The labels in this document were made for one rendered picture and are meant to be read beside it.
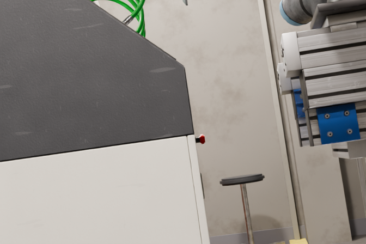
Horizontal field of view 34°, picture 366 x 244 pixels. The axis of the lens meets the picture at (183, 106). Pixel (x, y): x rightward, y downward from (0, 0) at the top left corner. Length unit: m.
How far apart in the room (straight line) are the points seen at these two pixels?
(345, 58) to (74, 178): 0.68
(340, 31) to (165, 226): 0.60
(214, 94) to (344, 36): 3.27
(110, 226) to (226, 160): 3.27
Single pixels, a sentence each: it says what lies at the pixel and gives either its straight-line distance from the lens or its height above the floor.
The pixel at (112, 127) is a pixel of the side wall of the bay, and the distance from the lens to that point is 1.37.
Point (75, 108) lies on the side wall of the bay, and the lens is 1.39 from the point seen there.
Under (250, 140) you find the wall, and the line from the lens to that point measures 4.60.
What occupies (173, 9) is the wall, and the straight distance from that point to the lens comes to 4.78.
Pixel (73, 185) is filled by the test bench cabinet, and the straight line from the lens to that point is 1.39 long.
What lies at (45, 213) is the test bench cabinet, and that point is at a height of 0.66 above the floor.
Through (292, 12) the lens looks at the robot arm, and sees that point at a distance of 2.07.
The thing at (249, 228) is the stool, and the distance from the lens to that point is 4.10.
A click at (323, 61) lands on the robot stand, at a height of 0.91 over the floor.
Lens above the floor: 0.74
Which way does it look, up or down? 5 degrees up
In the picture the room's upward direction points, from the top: 8 degrees counter-clockwise
